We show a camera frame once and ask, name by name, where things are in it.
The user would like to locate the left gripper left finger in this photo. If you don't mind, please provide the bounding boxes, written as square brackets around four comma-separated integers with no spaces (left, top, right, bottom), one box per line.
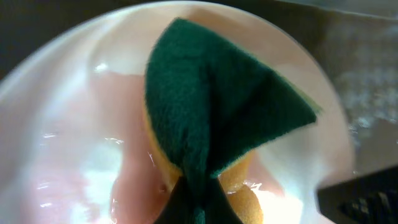
[154,177,194,224]

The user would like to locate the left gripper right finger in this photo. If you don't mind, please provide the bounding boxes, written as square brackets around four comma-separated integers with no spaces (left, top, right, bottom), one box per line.
[205,179,243,224]

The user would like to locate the green yellow sponge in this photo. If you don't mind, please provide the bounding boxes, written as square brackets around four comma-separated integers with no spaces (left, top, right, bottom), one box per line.
[145,18,319,223]

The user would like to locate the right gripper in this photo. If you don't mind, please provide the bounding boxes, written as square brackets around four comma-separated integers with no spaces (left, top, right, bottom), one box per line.
[317,167,397,224]

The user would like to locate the white plate top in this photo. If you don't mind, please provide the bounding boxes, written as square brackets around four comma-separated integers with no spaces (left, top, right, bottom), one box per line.
[1,1,354,223]

